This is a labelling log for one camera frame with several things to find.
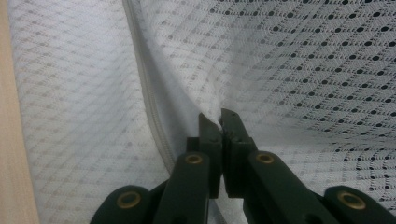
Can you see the white mesh laundry bag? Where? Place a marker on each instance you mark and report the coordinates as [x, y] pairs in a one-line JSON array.
[[93, 93]]

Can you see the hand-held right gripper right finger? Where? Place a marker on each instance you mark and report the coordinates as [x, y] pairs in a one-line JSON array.
[[236, 146]]

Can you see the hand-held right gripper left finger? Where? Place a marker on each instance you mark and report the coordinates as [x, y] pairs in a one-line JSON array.
[[211, 140]]

